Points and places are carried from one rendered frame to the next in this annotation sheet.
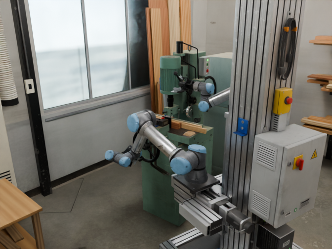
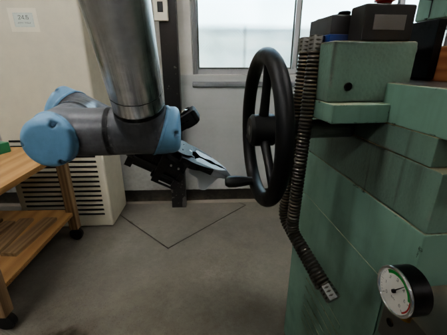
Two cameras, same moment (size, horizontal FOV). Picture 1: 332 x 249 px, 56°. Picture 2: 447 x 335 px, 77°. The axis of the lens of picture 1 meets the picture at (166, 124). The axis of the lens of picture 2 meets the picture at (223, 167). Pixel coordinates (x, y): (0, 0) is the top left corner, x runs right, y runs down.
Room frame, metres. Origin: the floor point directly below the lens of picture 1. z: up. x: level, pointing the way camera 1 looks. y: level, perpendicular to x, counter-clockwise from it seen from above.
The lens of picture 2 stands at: (1.94, -0.16, 0.93)
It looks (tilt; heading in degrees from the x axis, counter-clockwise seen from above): 21 degrees down; 46
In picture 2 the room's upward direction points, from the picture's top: straight up
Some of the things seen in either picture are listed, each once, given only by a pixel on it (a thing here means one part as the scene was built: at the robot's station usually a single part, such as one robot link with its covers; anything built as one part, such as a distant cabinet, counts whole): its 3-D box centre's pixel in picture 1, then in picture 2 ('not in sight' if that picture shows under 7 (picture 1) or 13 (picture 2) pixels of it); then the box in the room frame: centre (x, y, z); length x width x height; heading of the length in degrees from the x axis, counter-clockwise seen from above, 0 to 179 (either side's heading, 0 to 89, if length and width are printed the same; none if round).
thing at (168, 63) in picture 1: (170, 74); not in sight; (2.63, -0.04, 1.35); 0.18 x 0.18 x 0.31
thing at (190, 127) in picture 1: (173, 123); not in sight; (2.61, -0.07, 0.92); 0.66 x 0.02 x 0.04; 53
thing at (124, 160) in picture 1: (123, 159); (72, 132); (2.07, 0.31, 0.83); 0.11 x 0.11 x 0.08; 51
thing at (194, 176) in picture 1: (196, 171); not in sight; (1.81, -0.20, 0.87); 0.15 x 0.15 x 0.10
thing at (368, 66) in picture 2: (158, 129); (348, 71); (2.47, 0.07, 0.92); 0.15 x 0.13 x 0.09; 53
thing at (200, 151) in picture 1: (196, 155); not in sight; (1.80, -0.19, 0.98); 0.13 x 0.12 x 0.14; 141
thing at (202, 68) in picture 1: (204, 65); not in sight; (2.80, -0.35, 1.40); 0.10 x 0.06 x 0.16; 143
